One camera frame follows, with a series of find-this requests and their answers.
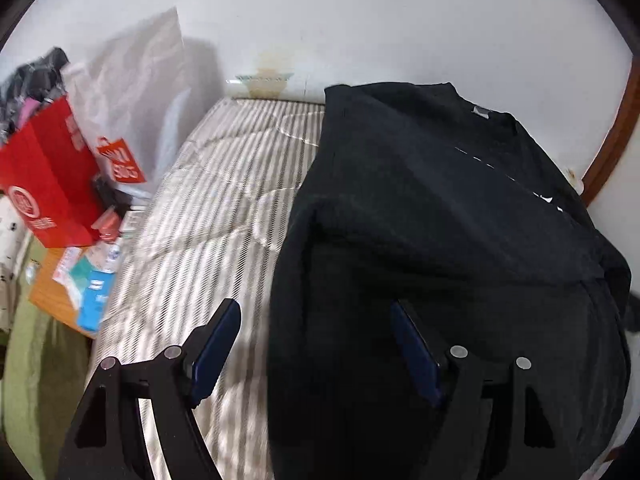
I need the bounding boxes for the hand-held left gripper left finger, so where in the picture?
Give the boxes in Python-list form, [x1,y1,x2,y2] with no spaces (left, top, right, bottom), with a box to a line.
[56,298,242,480]

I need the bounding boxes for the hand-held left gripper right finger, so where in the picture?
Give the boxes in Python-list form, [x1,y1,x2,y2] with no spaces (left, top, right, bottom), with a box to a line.
[390,300,571,480]

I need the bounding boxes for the black sweatshirt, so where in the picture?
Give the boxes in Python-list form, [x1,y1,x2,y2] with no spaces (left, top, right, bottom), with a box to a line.
[266,81,632,480]

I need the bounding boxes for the dark clothes in bag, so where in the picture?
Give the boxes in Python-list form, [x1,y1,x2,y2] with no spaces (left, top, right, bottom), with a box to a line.
[0,47,71,143]

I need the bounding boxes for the blue and white packet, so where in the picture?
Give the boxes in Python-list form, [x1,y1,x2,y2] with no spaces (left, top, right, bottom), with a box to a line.
[75,270,118,333]

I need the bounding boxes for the striped beige bed cover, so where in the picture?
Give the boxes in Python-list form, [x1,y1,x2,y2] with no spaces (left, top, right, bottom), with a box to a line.
[85,97,328,480]

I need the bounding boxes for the white packet with red print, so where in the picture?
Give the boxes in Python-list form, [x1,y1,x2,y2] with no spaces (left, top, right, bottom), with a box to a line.
[52,247,101,306]

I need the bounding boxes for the wooden side table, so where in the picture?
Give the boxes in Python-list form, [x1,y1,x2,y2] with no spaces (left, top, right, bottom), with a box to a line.
[29,247,103,338]

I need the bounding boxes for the green cloth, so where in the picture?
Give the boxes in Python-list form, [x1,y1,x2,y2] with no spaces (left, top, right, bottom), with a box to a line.
[2,240,93,480]

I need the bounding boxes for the white spotted cloth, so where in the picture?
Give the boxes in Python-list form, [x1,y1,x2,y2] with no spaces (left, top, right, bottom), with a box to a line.
[0,195,33,331]

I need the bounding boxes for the red paper bag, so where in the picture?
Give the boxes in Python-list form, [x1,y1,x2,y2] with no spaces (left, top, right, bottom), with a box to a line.
[0,95,108,248]

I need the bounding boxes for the white plastic bag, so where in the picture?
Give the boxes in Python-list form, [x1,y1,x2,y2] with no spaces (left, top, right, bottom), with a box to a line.
[62,7,201,201]

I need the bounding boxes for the brown wooden door frame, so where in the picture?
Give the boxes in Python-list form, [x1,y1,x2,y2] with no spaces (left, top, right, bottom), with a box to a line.
[582,57,640,206]

